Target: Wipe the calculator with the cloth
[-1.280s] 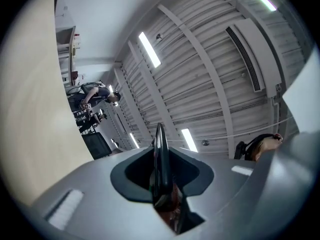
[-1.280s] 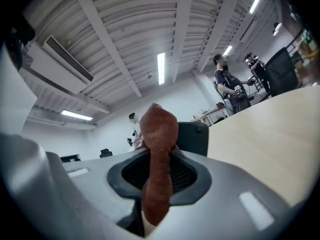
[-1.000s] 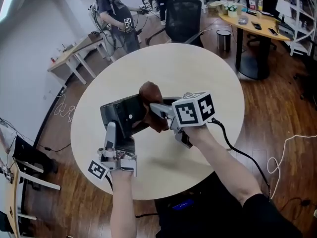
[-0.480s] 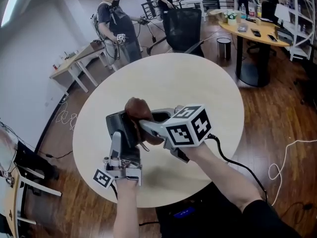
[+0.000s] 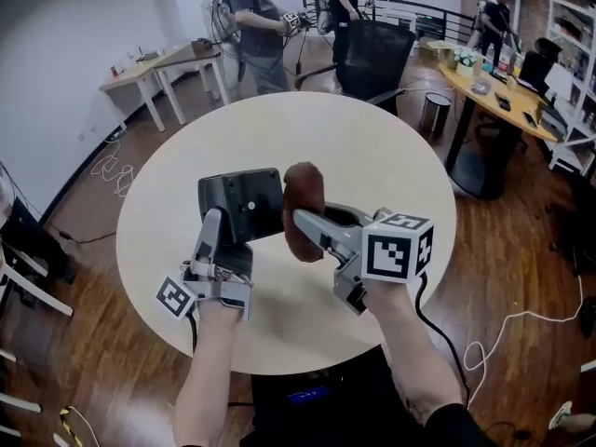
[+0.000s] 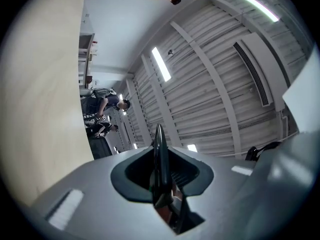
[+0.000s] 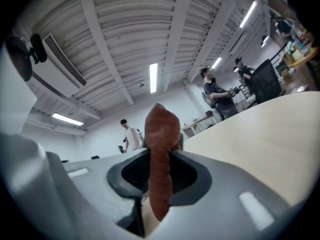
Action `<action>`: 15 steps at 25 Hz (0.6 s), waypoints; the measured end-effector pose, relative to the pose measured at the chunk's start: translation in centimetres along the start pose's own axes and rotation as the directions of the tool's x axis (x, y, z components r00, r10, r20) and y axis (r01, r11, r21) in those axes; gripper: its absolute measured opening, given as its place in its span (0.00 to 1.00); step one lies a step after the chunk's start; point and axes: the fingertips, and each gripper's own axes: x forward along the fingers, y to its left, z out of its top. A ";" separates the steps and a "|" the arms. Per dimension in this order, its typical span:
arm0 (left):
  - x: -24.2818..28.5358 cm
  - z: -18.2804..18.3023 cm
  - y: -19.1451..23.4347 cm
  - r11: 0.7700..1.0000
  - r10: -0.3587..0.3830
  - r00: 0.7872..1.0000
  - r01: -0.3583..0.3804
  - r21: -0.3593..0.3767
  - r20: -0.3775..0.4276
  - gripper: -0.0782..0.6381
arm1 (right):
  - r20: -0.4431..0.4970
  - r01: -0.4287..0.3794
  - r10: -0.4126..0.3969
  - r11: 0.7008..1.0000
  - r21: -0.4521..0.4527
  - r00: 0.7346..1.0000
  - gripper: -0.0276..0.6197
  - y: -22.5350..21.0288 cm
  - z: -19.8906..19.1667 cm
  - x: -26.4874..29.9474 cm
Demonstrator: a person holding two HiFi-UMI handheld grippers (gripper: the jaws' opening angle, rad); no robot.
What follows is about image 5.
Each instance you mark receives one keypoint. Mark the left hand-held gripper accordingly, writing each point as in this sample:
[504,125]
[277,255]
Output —
[219,291]

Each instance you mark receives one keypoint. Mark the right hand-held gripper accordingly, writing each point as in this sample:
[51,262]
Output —
[396,249]

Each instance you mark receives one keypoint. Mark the brown cloth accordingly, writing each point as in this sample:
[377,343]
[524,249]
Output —
[305,189]

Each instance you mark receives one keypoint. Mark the black calculator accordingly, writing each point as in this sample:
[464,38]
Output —
[247,203]

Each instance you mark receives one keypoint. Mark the person's left forearm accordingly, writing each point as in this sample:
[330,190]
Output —
[205,380]

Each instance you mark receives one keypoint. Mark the person's right forearm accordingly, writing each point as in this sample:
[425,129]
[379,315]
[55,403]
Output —
[410,356]

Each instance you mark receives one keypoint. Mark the metal trash bin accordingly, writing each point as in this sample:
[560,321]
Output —
[437,114]

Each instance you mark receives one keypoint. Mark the white power strip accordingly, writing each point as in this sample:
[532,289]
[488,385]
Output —
[115,135]

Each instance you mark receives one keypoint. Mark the blue badge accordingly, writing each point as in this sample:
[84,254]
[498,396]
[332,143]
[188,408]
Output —
[308,395]

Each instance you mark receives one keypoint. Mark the black mesh office chair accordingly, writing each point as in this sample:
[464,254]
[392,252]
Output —
[372,54]

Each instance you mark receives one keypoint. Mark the grey shell chair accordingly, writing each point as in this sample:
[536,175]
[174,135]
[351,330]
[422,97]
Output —
[231,72]

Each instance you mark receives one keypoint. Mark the yellow oval table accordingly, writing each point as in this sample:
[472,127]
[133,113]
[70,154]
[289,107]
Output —
[484,98]

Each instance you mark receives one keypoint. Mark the dark wooden desk white legs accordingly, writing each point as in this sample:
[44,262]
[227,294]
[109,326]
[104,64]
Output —
[186,56]

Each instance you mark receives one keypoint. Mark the light wooden desk white legs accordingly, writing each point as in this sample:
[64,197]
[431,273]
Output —
[130,75]

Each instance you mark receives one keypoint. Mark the cardboard box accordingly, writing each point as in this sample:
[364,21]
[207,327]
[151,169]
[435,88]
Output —
[435,49]

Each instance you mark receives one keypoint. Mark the person's black shirt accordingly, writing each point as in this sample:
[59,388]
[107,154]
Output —
[335,422]

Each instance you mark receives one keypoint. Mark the brown box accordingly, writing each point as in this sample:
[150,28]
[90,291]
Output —
[201,45]

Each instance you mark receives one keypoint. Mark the potted white flower plant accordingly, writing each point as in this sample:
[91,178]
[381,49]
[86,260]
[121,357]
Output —
[468,63]

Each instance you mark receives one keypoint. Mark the grey desk device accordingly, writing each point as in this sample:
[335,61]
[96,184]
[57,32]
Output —
[150,56]

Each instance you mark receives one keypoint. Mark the black metal railing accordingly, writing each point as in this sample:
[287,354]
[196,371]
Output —
[433,26]

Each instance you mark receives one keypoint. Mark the grey backpack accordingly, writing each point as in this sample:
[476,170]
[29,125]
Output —
[219,12]

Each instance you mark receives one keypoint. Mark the black headrest office chair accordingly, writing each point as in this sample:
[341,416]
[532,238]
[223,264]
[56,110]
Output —
[537,70]

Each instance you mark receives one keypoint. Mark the black power strip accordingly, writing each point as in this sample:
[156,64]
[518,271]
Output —
[589,317]

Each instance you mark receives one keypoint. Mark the white sneaker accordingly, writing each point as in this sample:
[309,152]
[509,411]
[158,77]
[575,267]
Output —
[560,416]

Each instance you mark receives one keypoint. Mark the white metal shelf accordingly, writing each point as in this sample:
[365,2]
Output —
[552,12]

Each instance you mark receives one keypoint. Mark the white frame desk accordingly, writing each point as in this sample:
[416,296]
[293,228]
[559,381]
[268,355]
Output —
[42,296]

